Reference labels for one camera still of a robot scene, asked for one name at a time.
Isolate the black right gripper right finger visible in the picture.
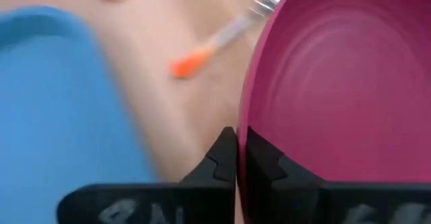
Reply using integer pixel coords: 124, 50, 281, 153
239, 126, 431, 224

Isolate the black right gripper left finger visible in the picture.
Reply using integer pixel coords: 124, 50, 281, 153
56, 126, 238, 224

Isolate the pink bowl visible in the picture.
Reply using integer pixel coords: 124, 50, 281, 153
236, 0, 431, 224

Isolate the silver fork with orange handle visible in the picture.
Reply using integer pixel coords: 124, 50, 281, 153
168, 0, 292, 80

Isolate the blue plastic tray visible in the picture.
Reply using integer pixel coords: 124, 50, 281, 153
0, 5, 156, 224

